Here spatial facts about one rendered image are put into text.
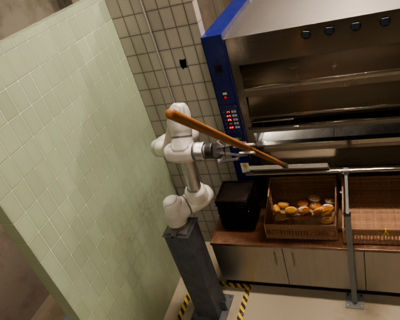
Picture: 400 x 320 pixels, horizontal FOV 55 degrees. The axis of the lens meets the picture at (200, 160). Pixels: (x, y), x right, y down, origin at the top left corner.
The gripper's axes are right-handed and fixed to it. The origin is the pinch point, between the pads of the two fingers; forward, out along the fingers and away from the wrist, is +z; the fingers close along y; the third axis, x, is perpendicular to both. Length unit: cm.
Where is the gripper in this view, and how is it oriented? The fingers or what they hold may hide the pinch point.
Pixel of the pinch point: (247, 148)
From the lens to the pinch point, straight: 178.8
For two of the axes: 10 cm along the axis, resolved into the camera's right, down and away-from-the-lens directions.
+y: 0.1, 9.9, -1.0
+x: -3.8, -0.9, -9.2
